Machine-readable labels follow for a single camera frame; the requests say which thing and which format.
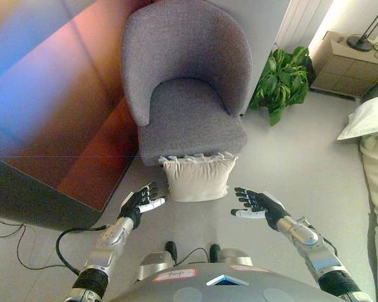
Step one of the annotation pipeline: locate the silver left robot leg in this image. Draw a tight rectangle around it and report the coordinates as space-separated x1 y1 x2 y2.
137 240 179 282

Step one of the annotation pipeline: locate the thin black cable between legs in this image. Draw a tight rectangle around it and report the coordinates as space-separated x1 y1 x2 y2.
176 247 210 265

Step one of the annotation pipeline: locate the black floor lamp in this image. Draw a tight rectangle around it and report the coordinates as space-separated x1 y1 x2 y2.
346 0 378 53

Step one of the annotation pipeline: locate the thin black floor cable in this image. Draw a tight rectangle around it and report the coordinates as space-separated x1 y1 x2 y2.
0 220 79 271

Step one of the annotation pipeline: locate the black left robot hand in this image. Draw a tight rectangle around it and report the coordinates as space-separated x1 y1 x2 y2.
118 181 169 229

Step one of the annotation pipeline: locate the green potted plant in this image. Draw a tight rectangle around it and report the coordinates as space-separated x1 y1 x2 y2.
248 46 316 127

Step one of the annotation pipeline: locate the beige nightstand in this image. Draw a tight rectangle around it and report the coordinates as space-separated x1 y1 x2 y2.
310 30 378 98

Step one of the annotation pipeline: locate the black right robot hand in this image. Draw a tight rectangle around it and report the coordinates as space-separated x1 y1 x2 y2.
229 186 291 233

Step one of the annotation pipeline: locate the white bed pillow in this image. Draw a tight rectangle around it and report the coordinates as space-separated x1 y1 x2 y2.
336 92 378 142

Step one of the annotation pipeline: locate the grey robot torso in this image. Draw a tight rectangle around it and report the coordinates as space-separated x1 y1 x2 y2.
108 262 347 302

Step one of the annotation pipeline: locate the thick black left wrist cable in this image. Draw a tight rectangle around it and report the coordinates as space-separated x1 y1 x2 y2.
55 225 108 276

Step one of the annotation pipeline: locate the glossy dark red cabinet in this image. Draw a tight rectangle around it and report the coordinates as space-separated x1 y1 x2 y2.
0 0 152 228

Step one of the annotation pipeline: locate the beige tasselled pillow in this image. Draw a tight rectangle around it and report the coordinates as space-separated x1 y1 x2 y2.
158 152 239 203

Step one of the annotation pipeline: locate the white wall radiator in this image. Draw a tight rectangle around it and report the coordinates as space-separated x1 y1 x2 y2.
273 0 322 48

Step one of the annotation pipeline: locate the grey fabric armchair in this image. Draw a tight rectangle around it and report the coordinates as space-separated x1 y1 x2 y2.
120 2 254 167

